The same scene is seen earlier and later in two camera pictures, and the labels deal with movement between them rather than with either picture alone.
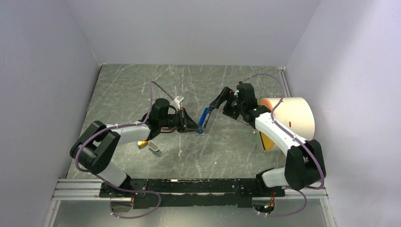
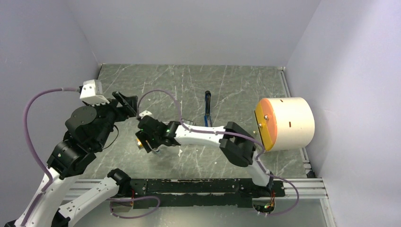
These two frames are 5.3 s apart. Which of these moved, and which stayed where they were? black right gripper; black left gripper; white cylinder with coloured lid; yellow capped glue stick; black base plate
Moved: black left gripper; black right gripper
Stayed: yellow capped glue stick; black base plate; white cylinder with coloured lid
